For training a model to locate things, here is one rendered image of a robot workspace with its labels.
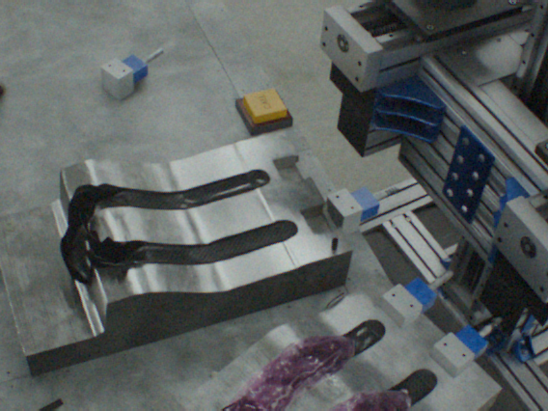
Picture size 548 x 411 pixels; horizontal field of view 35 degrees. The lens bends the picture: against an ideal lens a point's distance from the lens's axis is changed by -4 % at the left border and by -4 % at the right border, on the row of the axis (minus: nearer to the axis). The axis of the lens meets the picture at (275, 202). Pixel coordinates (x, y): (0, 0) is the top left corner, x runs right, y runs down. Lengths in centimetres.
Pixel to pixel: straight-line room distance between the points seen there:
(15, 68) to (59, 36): 12
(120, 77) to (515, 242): 76
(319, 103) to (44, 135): 140
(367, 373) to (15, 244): 56
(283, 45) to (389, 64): 153
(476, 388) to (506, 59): 63
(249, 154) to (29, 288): 41
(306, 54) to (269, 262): 178
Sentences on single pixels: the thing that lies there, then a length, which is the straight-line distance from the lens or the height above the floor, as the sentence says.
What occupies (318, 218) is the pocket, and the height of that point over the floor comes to 86.
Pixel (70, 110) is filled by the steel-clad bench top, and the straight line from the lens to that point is 166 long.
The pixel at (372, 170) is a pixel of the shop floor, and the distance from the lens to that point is 268.
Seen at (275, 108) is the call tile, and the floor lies 84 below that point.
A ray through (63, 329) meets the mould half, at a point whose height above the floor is 86.
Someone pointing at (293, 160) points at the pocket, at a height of 88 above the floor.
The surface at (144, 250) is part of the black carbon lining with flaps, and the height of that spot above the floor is 92.
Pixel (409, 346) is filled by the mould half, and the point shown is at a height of 85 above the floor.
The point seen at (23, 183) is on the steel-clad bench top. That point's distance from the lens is 155.
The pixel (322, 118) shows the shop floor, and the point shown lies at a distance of 281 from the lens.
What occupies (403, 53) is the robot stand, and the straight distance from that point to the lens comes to 155.
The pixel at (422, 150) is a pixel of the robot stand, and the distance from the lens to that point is 168.
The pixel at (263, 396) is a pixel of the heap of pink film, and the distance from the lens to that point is 117.
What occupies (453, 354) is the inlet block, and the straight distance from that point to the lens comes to 127.
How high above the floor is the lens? 194
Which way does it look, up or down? 49 degrees down
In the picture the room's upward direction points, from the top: 6 degrees clockwise
